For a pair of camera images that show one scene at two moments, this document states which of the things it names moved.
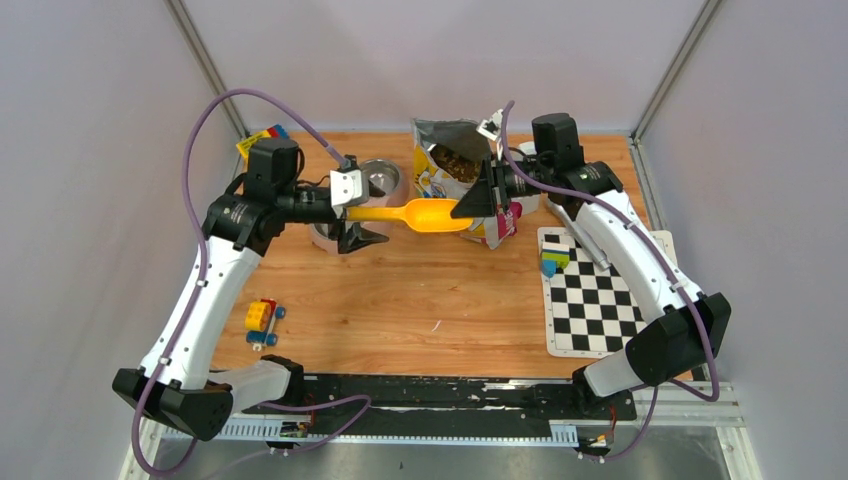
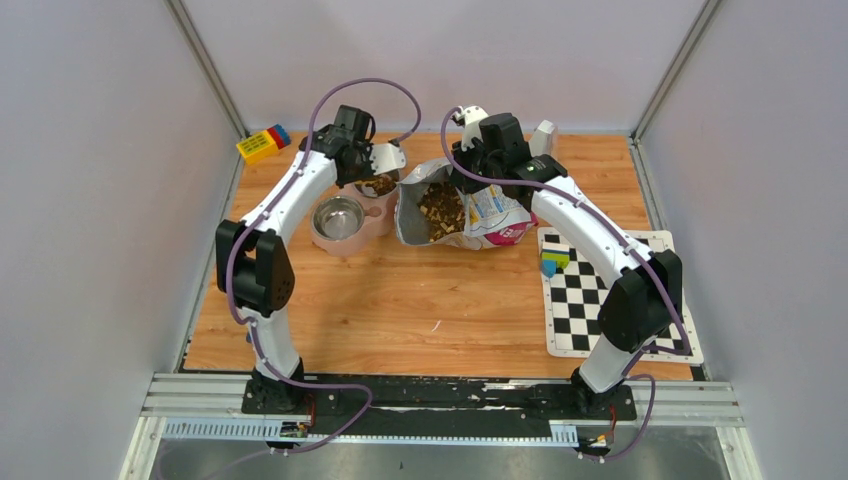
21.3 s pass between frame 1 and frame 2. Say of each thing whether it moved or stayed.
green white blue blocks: stayed
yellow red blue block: stayed
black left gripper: moved
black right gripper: moved
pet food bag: moved
